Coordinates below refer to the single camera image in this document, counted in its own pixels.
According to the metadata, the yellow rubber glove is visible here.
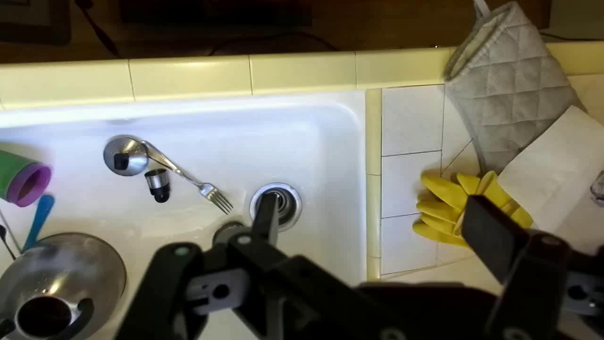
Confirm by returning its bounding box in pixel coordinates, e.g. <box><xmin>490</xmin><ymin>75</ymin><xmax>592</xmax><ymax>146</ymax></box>
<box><xmin>411</xmin><ymin>169</ymin><xmax>536</xmax><ymax>250</ymax></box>

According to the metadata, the grey quilted oven mitt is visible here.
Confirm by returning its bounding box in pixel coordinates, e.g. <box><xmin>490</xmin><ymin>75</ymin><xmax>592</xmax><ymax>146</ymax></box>
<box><xmin>441</xmin><ymin>0</ymin><xmax>585</xmax><ymax>177</ymax></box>

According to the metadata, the steel fork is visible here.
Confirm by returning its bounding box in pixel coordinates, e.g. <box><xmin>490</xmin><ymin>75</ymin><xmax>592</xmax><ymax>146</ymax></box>
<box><xmin>141</xmin><ymin>141</ymin><xmax>236</xmax><ymax>218</ymax></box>

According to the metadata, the green and purple cup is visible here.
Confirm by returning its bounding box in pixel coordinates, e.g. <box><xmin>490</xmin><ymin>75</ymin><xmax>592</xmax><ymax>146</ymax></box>
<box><xmin>0</xmin><ymin>148</ymin><xmax>54</xmax><ymax>211</ymax></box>

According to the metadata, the steel kettle with black handle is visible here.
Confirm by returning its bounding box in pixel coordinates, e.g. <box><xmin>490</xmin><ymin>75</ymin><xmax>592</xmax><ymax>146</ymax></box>
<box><xmin>0</xmin><ymin>231</ymin><xmax>128</xmax><ymax>340</ymax></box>

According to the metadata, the white ceramic sink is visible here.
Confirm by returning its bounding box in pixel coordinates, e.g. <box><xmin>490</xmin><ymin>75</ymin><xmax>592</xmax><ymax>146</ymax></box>
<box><xmin>0</xmin><ymin>90</ymin><xmax>368</xmax><ymax>340</ymax></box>

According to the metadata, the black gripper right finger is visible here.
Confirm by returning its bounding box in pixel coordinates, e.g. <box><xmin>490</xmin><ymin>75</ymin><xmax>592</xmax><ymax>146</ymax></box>
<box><xmin>460</xmin><ymin>195</ymin><xmax>604</xmax><ymax>340</ymax></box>

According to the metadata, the steel sink drain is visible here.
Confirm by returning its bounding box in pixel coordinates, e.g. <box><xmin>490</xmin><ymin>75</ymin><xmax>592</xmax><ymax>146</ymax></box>
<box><xmin>247</xmin><ymin>182</ymin><xmax>304</xmax><ymax>233</ymax></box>

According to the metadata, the blue plastic utensil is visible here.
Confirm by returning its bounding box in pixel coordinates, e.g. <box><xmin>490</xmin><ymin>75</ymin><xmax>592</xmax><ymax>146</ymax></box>
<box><xmin>20</xmin><ymin>194</ymin><xmax>56</xmax><ymax>252</ymax></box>

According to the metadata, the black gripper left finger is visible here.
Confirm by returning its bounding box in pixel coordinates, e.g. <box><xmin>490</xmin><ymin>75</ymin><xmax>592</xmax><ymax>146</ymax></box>
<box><xmin>115</xmin><ymin>192</ymin><xmax>379</xmax><ymax>340</ymax></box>

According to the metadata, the small black and silver cap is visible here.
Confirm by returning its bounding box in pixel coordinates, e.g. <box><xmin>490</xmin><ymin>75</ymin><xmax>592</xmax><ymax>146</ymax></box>
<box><xmin>143</xmin><ymin>167</ymin><xmax>173</xmax><ymax>205</ymax></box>

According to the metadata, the white paper towel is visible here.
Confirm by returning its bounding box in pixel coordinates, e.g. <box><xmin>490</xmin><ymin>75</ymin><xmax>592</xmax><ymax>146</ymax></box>
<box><xmin>496</xmin><ymin>105</ymin><xmax>604</xmax><ymax>254</ymax></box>

